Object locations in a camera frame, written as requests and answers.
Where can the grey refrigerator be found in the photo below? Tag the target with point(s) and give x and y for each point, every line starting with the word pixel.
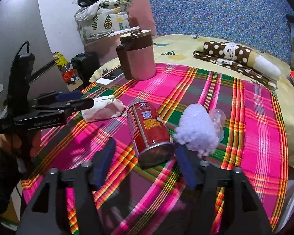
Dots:
pixel 14 22

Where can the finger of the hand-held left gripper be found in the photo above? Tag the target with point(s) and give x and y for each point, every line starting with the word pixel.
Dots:
pixel 81 104
pixel 68 95

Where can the red drink can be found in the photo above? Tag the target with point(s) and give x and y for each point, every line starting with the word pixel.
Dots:
pixel 147 129

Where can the pineapple print quilt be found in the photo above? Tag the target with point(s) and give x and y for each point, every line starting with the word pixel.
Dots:
pixel 100 22

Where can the black box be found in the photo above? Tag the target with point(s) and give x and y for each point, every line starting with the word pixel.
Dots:
pixel 84 66

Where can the yellow snack packet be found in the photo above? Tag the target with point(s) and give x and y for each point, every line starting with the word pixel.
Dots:
pixel 60 60

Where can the brown polka dot cloth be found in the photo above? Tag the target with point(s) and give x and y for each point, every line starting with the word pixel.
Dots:
pixel 225 53

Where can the white plush roll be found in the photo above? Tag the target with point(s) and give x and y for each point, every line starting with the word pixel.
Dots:
pixel 266 67

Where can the crumpled leaf-print paper pack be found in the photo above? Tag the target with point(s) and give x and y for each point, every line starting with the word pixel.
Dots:
pixel 103 109

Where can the person's left hand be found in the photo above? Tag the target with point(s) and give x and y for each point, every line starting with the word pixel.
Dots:
pixel 35 146

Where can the pink tumbler with brown lid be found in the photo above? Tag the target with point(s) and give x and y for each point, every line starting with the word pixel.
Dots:
pixel 139 58

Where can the red plastic packet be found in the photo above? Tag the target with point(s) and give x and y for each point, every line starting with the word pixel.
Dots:
pixel 70 76

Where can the clear plastic cup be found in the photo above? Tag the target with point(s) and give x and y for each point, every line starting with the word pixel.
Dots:
pixel 217 122

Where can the blue floral mattress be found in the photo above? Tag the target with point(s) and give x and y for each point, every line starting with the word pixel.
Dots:
pixel 217 9

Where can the person's left forearm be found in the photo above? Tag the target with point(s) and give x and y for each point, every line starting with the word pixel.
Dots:
pixel 2 181

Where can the pink plaid blanket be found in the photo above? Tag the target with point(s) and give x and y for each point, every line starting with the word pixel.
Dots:
pixel 254 127

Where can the white smartphone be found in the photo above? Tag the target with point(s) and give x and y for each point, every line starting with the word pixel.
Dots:
pixel 110 77

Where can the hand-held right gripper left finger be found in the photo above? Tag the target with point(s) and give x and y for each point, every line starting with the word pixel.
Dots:
pixel 104 161

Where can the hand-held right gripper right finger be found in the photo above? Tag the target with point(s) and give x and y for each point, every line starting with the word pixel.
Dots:
pixel 186 166

